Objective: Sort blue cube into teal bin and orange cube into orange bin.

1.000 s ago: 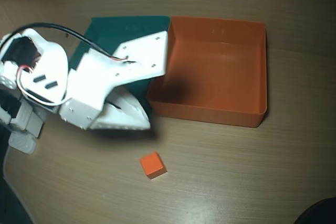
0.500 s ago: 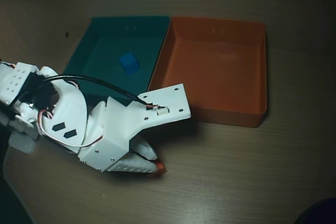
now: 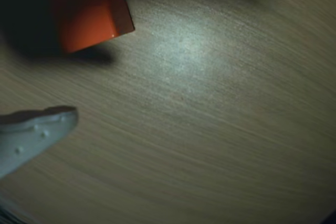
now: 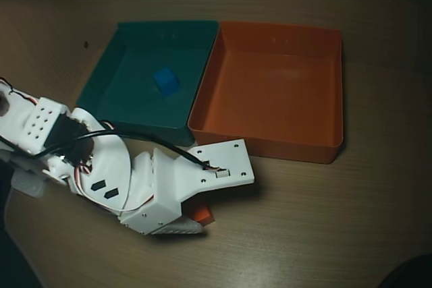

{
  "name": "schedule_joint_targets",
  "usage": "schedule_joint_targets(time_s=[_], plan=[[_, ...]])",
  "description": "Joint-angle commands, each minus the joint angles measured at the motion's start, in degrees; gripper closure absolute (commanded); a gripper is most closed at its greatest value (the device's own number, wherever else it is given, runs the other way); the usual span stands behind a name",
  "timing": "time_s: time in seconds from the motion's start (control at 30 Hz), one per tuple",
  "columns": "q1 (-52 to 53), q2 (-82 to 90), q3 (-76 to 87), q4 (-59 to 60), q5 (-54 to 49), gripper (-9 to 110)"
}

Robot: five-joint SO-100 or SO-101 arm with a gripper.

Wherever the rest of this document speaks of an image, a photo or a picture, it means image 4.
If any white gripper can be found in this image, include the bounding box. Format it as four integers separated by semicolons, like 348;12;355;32
118;152;208;239

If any orange cube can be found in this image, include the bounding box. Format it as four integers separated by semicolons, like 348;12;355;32
188;204;217;227

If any blue cube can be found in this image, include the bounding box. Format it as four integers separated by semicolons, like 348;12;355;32
152;67;180;98

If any orange plastic box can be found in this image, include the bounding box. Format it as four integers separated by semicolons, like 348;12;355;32
187;20;345;165

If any teal plastic box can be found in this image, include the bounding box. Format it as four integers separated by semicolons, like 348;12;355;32
72;20;220;148

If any dark round object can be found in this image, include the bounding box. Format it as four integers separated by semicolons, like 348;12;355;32
381;254;432;288

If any black camera cable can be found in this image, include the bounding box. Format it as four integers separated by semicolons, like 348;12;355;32
32;131;207;169

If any white wrist camera mount plate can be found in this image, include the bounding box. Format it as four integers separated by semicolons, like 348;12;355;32
153;138;256;203

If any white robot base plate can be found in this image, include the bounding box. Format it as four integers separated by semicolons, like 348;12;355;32
11;169;45;198

